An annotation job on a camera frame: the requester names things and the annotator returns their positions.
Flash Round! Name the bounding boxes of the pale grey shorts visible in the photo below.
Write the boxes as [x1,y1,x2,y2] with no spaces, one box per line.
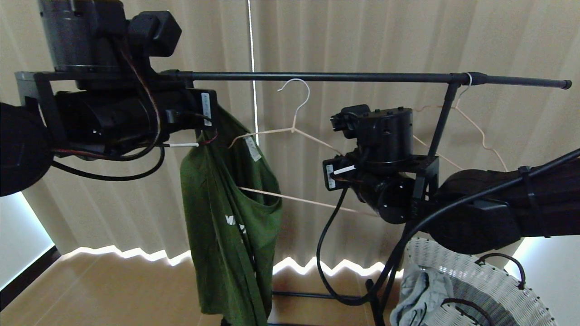
[390,264,457,326]

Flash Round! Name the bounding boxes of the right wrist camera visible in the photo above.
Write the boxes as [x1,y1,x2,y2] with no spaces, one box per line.
[330,104,371,140]

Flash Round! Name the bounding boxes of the green long-sleeved shirt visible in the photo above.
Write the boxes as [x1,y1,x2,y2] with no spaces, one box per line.
[180,103,283,326]

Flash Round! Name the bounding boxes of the black clothes rack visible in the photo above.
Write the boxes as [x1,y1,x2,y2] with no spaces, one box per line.
[159,69,572,326]

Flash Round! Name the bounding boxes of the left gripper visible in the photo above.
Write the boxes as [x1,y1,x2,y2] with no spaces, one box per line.
[54,88,217,153]

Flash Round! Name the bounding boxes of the white laundry basket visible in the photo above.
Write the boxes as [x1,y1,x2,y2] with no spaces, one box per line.
[391,238,559,326]

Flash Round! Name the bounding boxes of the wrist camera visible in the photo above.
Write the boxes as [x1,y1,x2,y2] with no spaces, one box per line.
[127,10,183,59]
[330,104,371,140]

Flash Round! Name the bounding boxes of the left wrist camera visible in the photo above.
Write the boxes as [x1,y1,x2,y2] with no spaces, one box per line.
[127,10,183,59]

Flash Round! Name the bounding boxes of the beige curtain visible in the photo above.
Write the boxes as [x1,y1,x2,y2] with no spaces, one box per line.
[0,0,580,277]

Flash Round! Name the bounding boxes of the pink clothes hanger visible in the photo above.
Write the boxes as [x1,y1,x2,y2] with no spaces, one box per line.
[228,78,381,218]
[413,84,510,173]

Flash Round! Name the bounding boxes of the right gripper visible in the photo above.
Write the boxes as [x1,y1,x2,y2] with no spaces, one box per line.
[323,154,417,225]

